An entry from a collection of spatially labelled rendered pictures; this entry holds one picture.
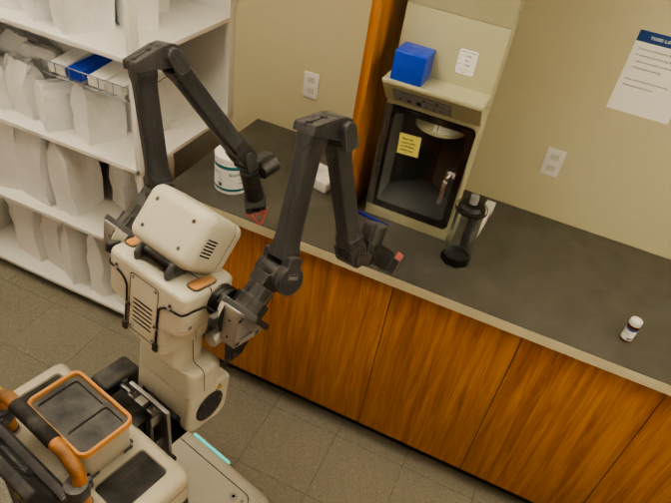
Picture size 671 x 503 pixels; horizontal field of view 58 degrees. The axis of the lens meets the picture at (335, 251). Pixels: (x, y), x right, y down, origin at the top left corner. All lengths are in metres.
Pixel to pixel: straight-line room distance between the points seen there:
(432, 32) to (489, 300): 0.86
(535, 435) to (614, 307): 0.54
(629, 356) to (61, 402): 1.63
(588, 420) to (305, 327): 1.06
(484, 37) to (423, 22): 0.19
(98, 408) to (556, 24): 1.87
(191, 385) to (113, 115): 1.27
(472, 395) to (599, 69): 1.23
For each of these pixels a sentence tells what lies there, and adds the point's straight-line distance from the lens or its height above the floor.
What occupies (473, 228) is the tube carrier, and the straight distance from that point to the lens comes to 2.03.
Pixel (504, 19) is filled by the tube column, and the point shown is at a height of 1.73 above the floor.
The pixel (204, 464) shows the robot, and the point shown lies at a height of 0.28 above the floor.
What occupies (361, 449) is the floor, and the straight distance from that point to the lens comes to 2.69.
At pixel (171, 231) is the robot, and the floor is 1.34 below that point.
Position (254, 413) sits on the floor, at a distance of 2.73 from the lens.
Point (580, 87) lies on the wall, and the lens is 2.38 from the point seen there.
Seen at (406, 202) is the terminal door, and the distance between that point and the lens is 2.18.
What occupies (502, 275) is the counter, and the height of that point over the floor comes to 0.94.
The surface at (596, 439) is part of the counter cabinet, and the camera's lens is 2.33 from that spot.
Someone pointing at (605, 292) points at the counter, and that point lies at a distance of 2.29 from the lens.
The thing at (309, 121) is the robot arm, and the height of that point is 1.58.
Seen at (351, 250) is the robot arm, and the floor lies 1.23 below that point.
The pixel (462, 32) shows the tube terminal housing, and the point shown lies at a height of 1.67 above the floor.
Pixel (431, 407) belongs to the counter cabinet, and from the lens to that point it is 2.41.
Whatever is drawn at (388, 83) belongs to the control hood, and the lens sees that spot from 1.91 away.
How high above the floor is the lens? 2.22
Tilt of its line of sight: 38 degrees down
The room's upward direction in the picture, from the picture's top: 10 degrees clockwise
